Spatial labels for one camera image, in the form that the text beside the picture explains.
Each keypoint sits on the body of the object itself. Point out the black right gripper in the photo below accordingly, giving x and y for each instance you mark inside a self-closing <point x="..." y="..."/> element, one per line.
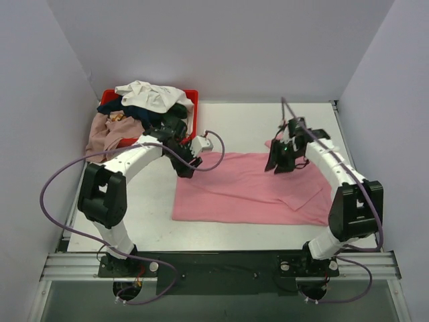
<point x="283" y="151"/>

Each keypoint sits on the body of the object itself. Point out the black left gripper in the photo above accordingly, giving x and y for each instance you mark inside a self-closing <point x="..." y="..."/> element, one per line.
<point x="183" y="161"/>

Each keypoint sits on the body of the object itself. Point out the pink t shirt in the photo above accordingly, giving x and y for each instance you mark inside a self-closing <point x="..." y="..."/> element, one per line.
<point x="239" y="190"/>

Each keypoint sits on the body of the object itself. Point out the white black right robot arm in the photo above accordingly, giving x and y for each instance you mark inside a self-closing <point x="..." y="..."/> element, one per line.
<point x="357" y="203"/>

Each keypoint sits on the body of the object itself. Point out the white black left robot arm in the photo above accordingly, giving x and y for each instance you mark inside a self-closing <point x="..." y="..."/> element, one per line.
<point x="103" y="193"/>

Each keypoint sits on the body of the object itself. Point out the dark green t shirt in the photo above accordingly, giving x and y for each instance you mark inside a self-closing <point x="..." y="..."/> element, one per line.
<point x="177" y="111"/>

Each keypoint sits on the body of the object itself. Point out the navy blue t shirt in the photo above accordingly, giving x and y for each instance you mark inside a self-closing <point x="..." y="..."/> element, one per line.
<point x="146" y="117"/>

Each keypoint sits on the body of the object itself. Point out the white t shirt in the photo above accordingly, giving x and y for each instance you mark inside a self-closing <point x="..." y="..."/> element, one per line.
<point x="159" y="99"/>

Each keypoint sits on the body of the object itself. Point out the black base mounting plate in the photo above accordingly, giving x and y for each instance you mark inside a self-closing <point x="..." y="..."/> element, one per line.
<point x="225" y="273"/>

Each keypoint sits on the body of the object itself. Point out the red plastic bin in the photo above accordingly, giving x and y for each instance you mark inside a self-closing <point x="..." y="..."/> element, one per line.
<point x="191" y="94"/>

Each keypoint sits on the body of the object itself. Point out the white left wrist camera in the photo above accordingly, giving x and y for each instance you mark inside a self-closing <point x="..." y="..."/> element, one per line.
<point x="201" y="144"/>

